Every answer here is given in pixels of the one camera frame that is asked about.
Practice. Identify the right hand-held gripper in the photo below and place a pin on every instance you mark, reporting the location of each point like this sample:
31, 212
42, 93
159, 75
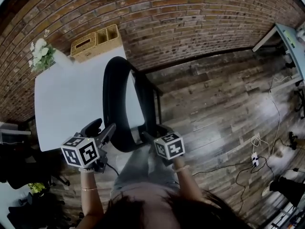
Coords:
171, 147

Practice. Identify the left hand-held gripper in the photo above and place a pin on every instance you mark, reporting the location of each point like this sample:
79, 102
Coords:
78, 151

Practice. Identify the person's right forearm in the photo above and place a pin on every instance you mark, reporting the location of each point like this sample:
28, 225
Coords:
188, 182

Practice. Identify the person's left forearm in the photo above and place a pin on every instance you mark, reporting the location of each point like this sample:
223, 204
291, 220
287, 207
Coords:
90, 199

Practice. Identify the black office chair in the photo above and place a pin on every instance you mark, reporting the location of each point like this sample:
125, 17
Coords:
31, 211
21, 166

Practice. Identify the person's grey trousers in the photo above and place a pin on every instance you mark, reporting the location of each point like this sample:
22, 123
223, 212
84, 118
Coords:
140, 168

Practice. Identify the white table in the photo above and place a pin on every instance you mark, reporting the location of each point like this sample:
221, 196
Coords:
71, 99

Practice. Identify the person's pale shirt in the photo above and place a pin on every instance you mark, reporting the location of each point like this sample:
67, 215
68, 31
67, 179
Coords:
143, 194

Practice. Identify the white vase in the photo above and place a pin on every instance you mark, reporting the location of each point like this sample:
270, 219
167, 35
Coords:
63, 57

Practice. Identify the wicker organiser box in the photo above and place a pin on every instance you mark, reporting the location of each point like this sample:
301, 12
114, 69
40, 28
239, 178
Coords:
83, 49

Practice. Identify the yellow-green bag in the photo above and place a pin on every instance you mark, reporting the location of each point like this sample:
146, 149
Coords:
37, 187

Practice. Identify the white flower bouquet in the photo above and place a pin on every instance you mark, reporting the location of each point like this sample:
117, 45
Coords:
40, 54

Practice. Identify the white power strip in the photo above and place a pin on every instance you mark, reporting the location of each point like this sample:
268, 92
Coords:
255, 160

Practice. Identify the light blue desk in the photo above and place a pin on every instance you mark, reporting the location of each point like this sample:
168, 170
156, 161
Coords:
295, 54

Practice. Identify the green flat item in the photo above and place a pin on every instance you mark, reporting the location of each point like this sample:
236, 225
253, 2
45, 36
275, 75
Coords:
289, 38

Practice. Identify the white metal desk frame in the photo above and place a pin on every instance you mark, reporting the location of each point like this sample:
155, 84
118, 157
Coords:
288, 211

